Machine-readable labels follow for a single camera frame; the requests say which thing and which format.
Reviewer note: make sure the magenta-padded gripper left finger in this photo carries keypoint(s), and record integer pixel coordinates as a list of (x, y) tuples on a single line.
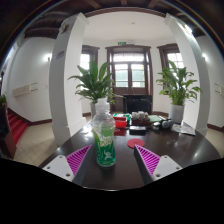
[(57, 166)]

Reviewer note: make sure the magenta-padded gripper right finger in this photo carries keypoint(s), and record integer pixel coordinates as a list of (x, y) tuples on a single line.
[(166, 166)]

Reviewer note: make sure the clear green-labelled drink bottle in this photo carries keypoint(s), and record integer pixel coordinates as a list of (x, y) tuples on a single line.
[(104, 140)]

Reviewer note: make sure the flat round red coaster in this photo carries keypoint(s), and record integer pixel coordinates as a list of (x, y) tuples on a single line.
[(136, 143)]

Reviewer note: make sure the printed paper leaflet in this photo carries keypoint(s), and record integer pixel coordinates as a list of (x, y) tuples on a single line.
[(184, 129)]

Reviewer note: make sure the dark grey rounded device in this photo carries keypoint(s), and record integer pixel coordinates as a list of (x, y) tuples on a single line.
[(165, 124)]

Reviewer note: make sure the flat black box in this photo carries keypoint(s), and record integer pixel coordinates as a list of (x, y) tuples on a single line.
[(137, 130)]

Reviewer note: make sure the green cloth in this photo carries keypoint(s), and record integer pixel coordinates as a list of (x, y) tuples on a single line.
[(155, 118)]

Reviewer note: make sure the tea set on dark tray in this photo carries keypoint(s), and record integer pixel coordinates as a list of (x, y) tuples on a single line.
[(140, 118)]

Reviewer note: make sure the red box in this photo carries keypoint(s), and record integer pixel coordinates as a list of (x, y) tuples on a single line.
[(120, 120)]

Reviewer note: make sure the black chair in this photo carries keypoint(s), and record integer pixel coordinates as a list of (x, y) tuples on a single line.
[(137, 103)]

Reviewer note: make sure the tall-leaf plant in white pot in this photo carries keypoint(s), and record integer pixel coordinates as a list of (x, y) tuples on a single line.
[(176, 86)]

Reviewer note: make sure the broad-leaf plant in white pot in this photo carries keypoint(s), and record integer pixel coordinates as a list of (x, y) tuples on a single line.
[(95, 83)]

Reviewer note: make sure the dark wooden glazed double door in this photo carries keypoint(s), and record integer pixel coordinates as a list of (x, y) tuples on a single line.
[(129, 71)]

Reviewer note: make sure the dark-framed window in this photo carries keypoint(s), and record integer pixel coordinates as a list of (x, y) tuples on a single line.
[(175, 56), (86, 60)]

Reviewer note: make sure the green exit sign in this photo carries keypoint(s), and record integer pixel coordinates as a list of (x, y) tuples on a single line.
[(122, 43)]

